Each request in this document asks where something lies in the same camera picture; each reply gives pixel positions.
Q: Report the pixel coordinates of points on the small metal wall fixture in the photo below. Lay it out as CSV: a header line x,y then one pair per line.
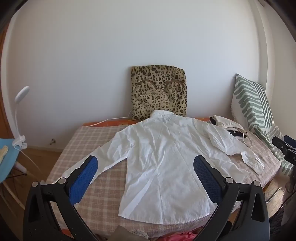
x,y
53,141

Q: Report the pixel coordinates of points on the leopard print cushion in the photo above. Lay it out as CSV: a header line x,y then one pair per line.
x,y
157,92

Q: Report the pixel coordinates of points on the pink cloth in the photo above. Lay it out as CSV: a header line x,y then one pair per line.
x,y
180,237

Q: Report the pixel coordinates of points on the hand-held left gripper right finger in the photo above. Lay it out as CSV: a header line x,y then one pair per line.
x,y
207,176

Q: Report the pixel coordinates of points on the beige plaid blanket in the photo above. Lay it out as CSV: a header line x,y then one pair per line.
x,y
92,139

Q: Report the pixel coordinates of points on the orange bed sheet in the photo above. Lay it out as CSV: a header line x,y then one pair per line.
x,y
104,122

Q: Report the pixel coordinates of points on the green striped white pillow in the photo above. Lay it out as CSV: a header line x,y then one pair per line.
x,y
249,99

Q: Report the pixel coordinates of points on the beige tote bag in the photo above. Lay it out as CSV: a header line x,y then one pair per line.
x,y
222,119

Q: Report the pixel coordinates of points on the white long-sleeved shirt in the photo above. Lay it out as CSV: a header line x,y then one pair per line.
x,y
161,162

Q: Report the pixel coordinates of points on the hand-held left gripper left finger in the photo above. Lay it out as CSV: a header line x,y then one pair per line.
x,y
85,176

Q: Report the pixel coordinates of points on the white clip lamp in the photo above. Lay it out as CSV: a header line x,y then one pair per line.
x,y
17,115

